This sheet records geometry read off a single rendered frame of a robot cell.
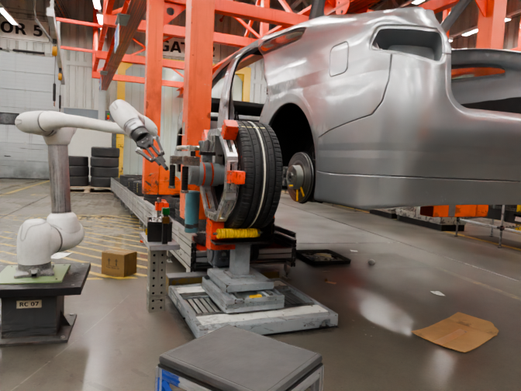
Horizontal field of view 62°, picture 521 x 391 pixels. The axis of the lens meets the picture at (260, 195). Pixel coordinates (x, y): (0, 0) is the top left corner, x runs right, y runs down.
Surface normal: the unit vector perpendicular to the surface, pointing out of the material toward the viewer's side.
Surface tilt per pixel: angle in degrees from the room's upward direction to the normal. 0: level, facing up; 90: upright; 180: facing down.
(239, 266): 90
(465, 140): 103
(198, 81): 90
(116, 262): 90
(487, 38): 90
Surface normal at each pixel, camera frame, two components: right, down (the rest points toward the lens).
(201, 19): 0.39, 0.09
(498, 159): 0.32, 0.39
